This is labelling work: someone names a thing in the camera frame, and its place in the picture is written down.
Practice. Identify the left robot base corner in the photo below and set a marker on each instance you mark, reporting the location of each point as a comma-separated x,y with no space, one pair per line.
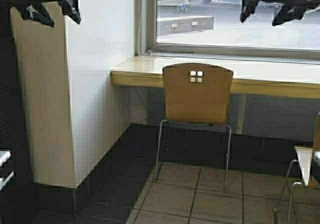
6,167

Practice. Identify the long wooden window counter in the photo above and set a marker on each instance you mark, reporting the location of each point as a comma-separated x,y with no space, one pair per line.
294,80

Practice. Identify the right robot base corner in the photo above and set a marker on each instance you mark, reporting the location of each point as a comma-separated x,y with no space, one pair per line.
315,166

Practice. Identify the concrete outdoor bench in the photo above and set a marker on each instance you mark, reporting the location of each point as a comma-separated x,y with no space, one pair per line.
183,24

